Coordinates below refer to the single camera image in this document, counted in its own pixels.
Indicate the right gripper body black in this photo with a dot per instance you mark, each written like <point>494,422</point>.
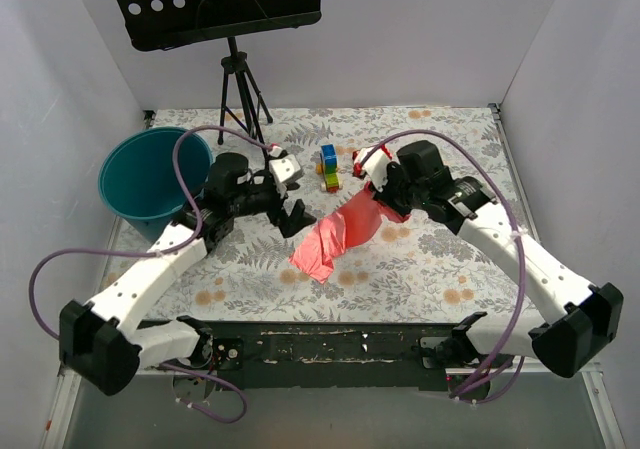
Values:
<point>392,195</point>

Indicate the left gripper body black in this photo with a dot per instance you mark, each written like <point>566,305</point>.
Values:
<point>279,207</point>

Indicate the red plastic trash bag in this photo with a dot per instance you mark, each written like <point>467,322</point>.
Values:
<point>351,225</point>

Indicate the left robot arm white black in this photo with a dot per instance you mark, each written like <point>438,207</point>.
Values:
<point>102,340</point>

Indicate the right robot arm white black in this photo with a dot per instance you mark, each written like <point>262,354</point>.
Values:
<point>560,318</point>

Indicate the teal plastic trash bin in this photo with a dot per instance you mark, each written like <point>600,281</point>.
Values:
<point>137,181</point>

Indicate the colourful toy brick car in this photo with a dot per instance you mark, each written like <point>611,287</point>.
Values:
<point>328,169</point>

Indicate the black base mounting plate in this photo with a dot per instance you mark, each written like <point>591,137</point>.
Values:
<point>274,355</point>

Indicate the black music stand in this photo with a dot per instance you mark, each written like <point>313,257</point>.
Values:
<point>162,25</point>

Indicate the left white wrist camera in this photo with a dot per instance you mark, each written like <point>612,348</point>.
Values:
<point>284,167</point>

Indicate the aluminium frame rail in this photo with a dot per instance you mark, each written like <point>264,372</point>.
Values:
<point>539,411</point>

